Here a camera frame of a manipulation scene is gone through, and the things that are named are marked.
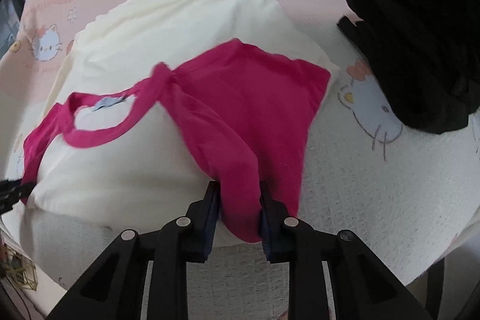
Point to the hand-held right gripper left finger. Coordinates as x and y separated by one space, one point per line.
212 215

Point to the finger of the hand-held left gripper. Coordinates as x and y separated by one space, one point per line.
11 192

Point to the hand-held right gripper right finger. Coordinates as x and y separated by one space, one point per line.
267 220

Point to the magenta t-shirt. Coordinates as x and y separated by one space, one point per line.
243 98

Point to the cream t-shirt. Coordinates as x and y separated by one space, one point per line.
180 16

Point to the pink and white printed blanket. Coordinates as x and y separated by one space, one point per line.
356 185

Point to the black knit garment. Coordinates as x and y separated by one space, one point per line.
420 24

